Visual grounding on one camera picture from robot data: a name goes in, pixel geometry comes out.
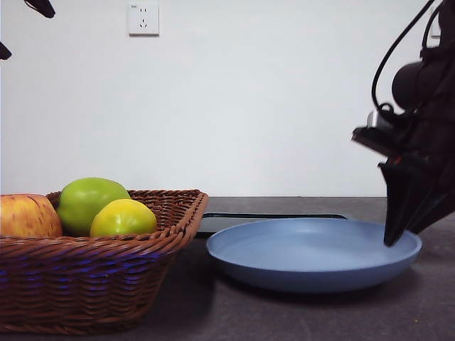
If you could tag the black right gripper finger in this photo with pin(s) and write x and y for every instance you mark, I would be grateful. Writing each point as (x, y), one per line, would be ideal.
(401, 199)
(437, 209)

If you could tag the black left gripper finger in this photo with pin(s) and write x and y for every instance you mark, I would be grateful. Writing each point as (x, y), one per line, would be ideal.
(3, 52)
(42, 6)

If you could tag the blue round plate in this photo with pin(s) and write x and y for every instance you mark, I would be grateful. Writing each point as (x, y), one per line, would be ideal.
(305, 263)

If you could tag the yellow green lemon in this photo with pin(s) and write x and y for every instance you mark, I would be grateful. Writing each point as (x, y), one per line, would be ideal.
(124, 220)

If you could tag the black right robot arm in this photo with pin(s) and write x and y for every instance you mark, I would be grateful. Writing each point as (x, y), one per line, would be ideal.
(409, 85)

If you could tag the brown woven wicker basket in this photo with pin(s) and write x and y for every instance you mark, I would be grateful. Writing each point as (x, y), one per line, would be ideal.
(89, 280)

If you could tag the red yellow apple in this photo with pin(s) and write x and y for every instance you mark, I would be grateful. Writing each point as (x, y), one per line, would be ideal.
(25, 216)

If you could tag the green apple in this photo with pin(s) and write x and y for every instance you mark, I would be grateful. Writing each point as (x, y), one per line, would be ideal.
(81, 202)

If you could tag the flat black tray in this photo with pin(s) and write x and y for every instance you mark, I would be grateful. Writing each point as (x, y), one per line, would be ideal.
(209, 223)

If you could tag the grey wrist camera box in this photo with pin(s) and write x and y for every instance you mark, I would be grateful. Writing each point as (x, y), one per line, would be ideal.
(373, 120)

